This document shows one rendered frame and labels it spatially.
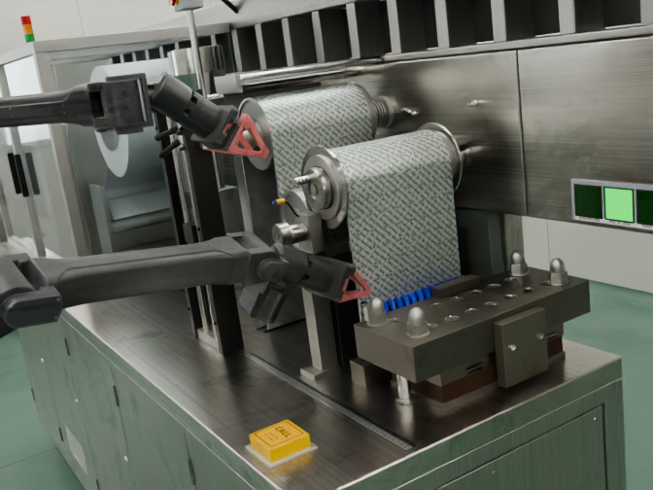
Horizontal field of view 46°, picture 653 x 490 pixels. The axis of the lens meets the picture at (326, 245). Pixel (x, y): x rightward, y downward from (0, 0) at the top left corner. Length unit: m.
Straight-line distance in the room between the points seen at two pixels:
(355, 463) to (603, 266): 3.47
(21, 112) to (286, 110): 0.50
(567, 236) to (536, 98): 3.26
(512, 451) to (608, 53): 0.64
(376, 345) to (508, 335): 0.21
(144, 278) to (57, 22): 5.86
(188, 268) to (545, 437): 0.65
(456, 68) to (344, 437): 0.73
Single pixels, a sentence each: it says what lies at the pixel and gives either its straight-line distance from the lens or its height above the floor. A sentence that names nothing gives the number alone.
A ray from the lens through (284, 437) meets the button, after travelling 1.20.
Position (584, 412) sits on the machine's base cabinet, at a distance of 1.41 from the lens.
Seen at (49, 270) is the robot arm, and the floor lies 1.26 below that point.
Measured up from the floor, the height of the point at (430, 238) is 1.12.
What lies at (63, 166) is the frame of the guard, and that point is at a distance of 2.16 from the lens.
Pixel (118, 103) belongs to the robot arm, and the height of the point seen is 1.44.
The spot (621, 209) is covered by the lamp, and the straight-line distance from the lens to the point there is 1.30.
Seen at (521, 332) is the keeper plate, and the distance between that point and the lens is 1.30.
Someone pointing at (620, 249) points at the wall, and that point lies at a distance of 4.40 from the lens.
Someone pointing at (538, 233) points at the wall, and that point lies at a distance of 4.76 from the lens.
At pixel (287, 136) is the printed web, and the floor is 1.33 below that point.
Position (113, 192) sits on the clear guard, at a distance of 2.21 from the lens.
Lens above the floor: 1.47
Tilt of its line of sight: 14 degrees down
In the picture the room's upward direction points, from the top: 8 degrees counter-clockwise
